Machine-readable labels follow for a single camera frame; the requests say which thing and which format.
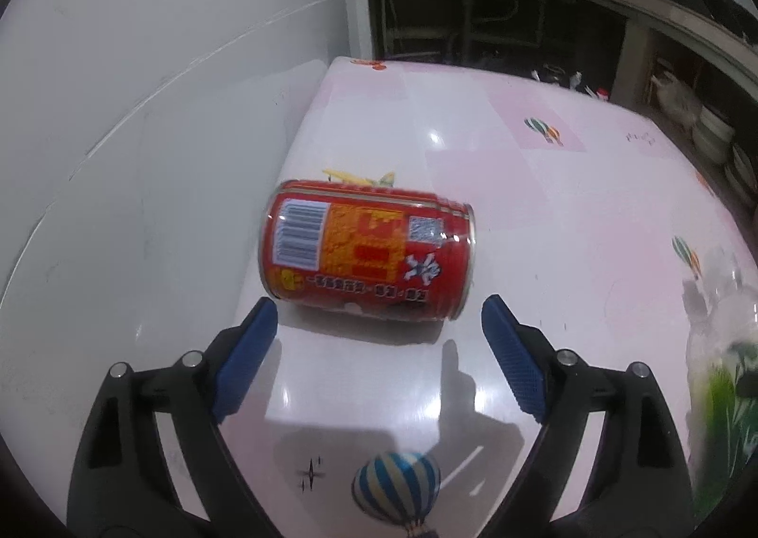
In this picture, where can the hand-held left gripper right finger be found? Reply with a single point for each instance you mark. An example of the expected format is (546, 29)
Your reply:
(515, 360)

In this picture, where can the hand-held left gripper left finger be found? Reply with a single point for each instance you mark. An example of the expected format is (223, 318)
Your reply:
(246, 360)

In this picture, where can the red drink can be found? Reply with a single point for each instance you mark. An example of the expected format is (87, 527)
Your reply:
(367, 254)

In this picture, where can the green plastic bottle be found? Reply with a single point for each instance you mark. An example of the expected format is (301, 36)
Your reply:
(725, 396)

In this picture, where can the small red-capped bottle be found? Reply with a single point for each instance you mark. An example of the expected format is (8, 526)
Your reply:
(602, 94)

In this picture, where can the stack of plates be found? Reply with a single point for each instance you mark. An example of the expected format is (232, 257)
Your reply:
(743, 171)

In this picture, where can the stack of white bowls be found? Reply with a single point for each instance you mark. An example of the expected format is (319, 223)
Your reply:
(713, 135)

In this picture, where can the white plastic bag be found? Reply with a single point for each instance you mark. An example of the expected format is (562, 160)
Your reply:
(675, 97)

